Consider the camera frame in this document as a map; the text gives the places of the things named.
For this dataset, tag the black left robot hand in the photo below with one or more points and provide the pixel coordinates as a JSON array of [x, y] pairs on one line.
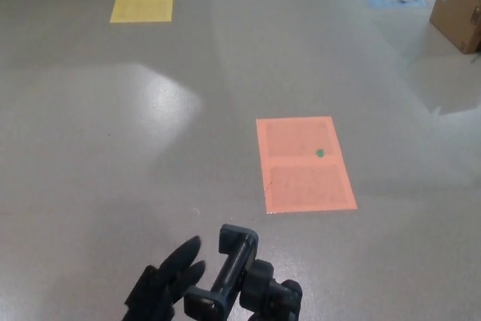
[[158, 294]]

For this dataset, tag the black extendable phone stand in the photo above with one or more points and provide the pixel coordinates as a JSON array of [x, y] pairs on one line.
[[231, 264]]

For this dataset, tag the orange paper sheet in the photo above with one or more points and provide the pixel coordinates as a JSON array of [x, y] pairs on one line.
[[300, 185]]

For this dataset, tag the small green sticker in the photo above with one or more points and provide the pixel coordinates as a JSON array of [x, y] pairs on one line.
[[319, 153]]

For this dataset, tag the brown cardboard box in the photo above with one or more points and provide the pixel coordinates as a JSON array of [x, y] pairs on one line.
[[456, 13]]

